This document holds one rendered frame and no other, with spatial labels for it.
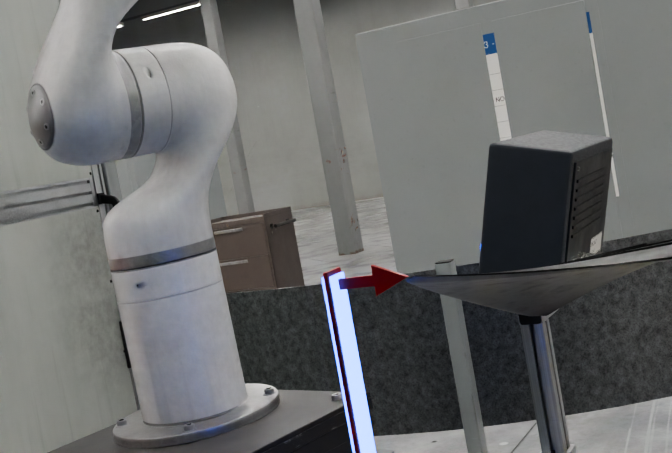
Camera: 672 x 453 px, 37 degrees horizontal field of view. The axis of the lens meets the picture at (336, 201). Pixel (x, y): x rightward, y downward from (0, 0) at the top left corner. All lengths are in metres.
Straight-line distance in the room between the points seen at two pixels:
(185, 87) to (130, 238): 0.17
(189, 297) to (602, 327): 1.58
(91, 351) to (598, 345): 1.28
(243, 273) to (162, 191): 6.41
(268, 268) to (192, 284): 6.31
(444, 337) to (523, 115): 4.49
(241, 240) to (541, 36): 2.58
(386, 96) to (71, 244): 4.76
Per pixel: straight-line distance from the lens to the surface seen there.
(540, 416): 1.33
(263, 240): 7.41
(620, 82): 6.76
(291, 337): 2.66
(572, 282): 0.79
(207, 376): 1.13
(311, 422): 1.07
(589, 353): 2.55
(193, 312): 1.11
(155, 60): 1.13
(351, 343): 0.80
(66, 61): 1.09
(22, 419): 2.57
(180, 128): 1.13
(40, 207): 2.65
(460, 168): 7.07
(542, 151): 1.31
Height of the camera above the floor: 1.29
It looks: 3 degrees down
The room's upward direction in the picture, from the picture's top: 10 degrees counter-clockwise
